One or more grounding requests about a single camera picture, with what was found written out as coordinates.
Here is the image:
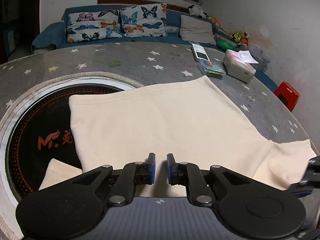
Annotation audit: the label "grey cushion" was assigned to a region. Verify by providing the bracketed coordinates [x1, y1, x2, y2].
[179, 15, 216, 44]

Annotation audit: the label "clear box of coloured items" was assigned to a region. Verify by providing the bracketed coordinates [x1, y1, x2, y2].
[199, 60, 226, 79]

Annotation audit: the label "grey tissue box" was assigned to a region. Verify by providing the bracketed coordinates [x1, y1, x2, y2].
[223, 49, 259, 83]

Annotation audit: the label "red plastic stool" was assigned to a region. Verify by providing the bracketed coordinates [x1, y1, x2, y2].
[274, 82, 300, 111]

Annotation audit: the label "round black induction cooker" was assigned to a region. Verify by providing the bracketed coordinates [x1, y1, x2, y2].
[1, 72, 141, 239]

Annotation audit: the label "yellow plush toys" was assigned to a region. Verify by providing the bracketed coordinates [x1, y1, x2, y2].
[228, 31, 249, 45]

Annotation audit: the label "clear plastic storage box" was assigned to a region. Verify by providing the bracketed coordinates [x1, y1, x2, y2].
[248, 44, 271, 72]

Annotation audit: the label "cream sweatshirt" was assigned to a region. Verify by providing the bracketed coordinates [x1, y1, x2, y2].
[41, 76, 315, 197]

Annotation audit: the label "black white plush toy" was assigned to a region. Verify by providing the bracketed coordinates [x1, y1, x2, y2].
[188, 5, 210, 20]

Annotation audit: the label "blue corner sofa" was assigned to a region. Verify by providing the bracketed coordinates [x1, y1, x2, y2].
[31, 3, 278, 93]

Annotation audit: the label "white remote control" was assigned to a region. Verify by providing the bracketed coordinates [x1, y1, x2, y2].
[191, 43, 210, 62]

